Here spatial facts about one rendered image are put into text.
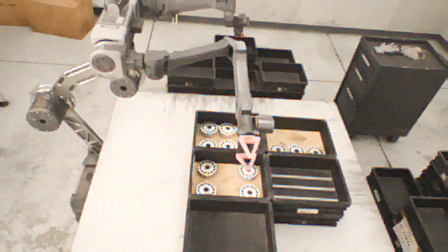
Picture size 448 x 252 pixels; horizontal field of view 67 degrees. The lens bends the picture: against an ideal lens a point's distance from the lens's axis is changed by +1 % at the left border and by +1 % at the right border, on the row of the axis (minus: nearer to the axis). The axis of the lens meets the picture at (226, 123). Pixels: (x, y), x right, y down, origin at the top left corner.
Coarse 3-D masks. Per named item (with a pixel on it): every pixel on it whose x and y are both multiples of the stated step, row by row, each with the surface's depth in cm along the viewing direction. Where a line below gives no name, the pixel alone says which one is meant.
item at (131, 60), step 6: (126, 48) 138; (120, 54) 134; (126, 54) 137; (132, 54) 138; (138, 54) 139; (126, 60) 137; (132, 60) 137; (138, 60) 138; (126, 66) 138; (132, 66) 138; (138, 66) 139; (126, 72) 141
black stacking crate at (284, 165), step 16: (272, 160) 185; (288, 160) 185; (304, 160) 185; (320, 160) 185; (320, 176) 187; (336, 176) 182; (288, 192) 177; (304, 192) 178; (320, 192) 179; (336, 192) 180; (272, 208) 168; (288, 208) 168; (304, 208) 167; (320, 208) 167; (336, 208) 168
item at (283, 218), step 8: (280, 216) 173; (288, 216) 173; (296, 216) 173; (304, 216) 171; (312, 216) 171; (320, 216) 171; (328, 216) 171; (336, 216) 171; (288, 224) 177; (296, 224) 177; (304, 224) 178; (312, 224) 178; (320, 224) 179; (328, 224) 179; (336, 224) 180
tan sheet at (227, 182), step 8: (224, 168) 184; (232, 168) 185; (216, 176) 180; (224, 176) 180; (232, 176) 181; (216, 184) 176; (224, 184) 176; (232, 184) 177; (240, 184) 178; (248, 184) 178; (256, 184) 179; (192, 192) 171; (224, 192) 173; (232, 192) 174
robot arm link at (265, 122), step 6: (246, 102) 124; (246, 108) 121; (246, 114) 122; (252, 114) 122; (258, 114) 122; (258, 120) 119; (264, 120) 119; (270, 120) 120; (258, 126) 119; (264, 126) 119; (270, 126) 119; (264, 132) 120; (270, 132) 120
